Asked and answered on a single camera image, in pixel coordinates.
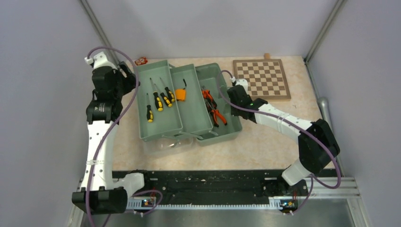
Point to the green plastic toolbox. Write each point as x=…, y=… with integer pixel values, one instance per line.
x=187, y=121

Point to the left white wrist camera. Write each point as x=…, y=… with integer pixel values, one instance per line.
x=99, y=60

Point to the large black yellow screwdriver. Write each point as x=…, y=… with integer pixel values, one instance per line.
x=157, y=100

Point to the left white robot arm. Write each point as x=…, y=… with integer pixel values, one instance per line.
x=98, y=193

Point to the wooden chessboard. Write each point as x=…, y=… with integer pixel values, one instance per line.
x=266, y=78

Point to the orange tape measure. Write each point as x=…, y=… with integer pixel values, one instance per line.
x=180, y=94

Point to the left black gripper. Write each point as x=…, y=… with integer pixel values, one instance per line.
x=129, y=80

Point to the orange combination pliers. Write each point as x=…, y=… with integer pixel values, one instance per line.
x=206, y=95

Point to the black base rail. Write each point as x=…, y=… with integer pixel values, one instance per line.
x=219, y=187

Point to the grey metal flashlight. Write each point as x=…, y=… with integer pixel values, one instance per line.
x=324, y=109

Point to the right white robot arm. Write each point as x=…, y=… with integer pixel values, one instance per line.
x=317, y=146

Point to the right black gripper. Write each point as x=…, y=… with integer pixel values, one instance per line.
x=234, y=112

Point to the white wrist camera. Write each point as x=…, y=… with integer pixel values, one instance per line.
x=99, y=60
x=239, y=82

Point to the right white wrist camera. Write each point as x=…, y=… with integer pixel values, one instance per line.
x=239, y=82

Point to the red small toy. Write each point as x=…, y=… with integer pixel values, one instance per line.
x=141, y=61

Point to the orange long nose pliers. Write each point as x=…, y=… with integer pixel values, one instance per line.
x=215, y=114

